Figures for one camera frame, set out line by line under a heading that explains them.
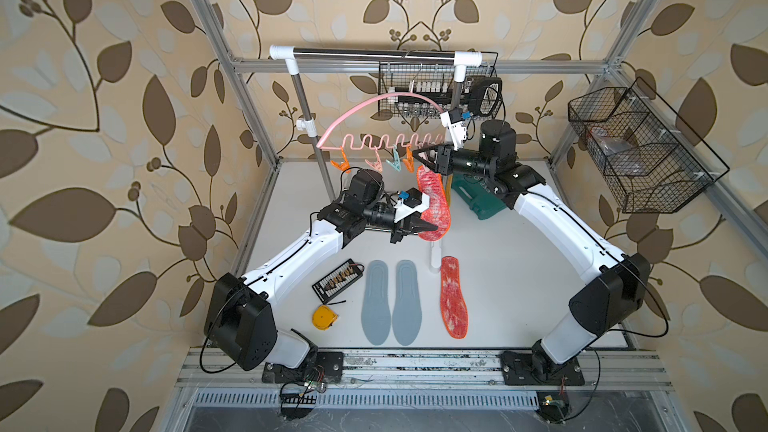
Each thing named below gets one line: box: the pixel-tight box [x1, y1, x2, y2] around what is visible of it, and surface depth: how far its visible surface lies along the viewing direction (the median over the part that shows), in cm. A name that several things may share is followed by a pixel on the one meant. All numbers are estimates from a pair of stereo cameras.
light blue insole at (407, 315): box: [392, 259, 423, 346], surface depth 86 cm
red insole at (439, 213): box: [417, 165, 452, 242], surface depth 69 cm
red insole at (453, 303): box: [441, 256, 469, 339], surface depth 86 cm
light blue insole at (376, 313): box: [361, 259, 392, 346], surface depth 87 cm
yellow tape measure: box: [311, 304, 339, 331], surface depth 83 cm
